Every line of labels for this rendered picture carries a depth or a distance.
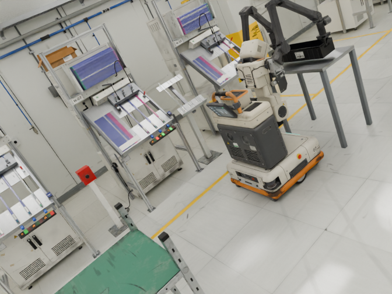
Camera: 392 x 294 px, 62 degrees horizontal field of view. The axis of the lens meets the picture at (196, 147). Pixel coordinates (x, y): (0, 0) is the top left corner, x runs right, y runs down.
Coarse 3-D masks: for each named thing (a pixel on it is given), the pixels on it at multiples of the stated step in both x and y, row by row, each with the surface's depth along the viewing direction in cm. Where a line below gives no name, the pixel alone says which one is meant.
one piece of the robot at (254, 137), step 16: (240, 112) 254; (256, 112) 249; (272, 112) 257; (224, 128) 285; (240, 128) 265; (256, 128) 251; (272, 128) 259; (240, 144) 278; (256, 144) 258; (272, 144) 262; (240, 160) 296; (256, 160) 274; (272, 160) 264
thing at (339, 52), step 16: (336, 48) 295; (352, 48) 283; (288, 64) 317; (304, 64) 296; (320, 64) 277; (352, 64) 290; (304, 96) 359; (336, 112) 284; (368, 112) 308; (288, 128) 349; (336, 128) 292
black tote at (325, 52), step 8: (312, 40) 294; (328, 40) 276; (296, 48) 313; (304, 48) 284; (312, 48) 278; (320, 48) 272; (328, 48) 277; (288, 56) 304; (296, 56) 297; (304, 56) 289; (312, 56) 283; (320, 56) 276
